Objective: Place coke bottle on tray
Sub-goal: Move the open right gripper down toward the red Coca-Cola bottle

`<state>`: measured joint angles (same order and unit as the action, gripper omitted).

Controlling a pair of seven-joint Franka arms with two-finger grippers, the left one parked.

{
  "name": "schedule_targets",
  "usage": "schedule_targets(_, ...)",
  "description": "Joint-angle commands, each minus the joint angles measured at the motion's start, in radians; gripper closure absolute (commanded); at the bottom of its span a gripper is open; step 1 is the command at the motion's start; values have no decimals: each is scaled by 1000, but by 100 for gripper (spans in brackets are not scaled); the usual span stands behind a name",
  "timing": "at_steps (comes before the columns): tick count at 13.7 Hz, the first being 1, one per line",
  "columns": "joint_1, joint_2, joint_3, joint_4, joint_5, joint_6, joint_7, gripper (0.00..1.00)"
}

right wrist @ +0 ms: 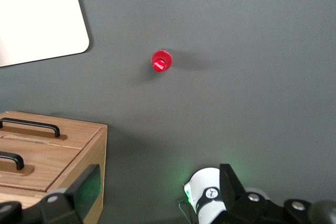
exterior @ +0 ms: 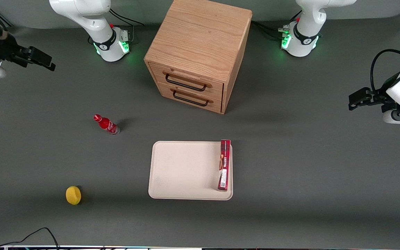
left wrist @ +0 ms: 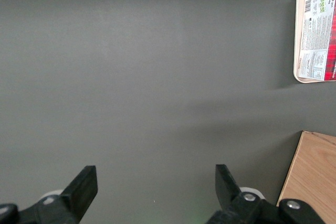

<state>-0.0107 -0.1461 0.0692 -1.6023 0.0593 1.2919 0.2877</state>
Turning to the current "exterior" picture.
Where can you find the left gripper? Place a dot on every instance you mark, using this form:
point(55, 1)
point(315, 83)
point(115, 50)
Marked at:
point(381, 93)

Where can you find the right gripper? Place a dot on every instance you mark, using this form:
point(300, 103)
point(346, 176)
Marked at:
point(4, 49)

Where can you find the red coke bottle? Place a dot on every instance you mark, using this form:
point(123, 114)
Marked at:
point(107, 124)

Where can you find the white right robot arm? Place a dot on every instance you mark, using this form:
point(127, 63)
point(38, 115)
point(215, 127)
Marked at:
point(92, 21)

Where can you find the beige plastic tray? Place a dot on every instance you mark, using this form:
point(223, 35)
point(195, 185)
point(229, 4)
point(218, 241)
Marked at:
point(186, 170)

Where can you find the yellow lemon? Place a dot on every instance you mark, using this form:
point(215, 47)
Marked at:
point(73, 195)

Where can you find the wooden two-drawer cabinet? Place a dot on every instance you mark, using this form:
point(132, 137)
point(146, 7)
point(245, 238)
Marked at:
point(196, 45)

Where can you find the red snack box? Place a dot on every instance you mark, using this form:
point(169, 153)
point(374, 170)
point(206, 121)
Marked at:
point(224, 166)

